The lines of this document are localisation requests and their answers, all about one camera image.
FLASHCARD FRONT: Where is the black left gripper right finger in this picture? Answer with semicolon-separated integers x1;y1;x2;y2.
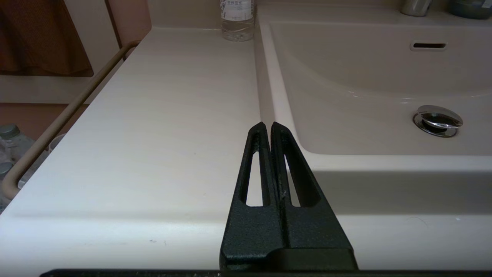
270;122;352;250

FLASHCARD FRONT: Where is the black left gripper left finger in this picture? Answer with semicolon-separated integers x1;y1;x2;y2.
219;122;287;270

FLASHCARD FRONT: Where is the chrome faucet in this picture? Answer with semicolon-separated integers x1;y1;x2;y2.
400;0;433;17

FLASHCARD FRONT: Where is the white ceramic sink basin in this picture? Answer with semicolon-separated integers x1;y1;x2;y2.
255;3;492;218

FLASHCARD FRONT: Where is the chrome drain stopper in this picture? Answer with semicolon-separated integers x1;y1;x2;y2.
413;105;464;138

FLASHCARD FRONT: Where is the clear plastic water bottle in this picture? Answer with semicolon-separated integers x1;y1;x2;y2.
220;0;255;42

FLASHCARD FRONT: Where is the grey capped water bottle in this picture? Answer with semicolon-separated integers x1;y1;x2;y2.
0;162;18;213
0;123;36;166

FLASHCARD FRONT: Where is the grey pump soap bottle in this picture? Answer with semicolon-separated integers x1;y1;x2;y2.
447;0;492;20

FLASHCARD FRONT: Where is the brown fabric slipper holder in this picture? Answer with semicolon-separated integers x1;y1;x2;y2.
0;0;94;77

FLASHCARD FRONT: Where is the beige towel rail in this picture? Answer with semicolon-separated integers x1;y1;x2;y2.
1;40;141;201

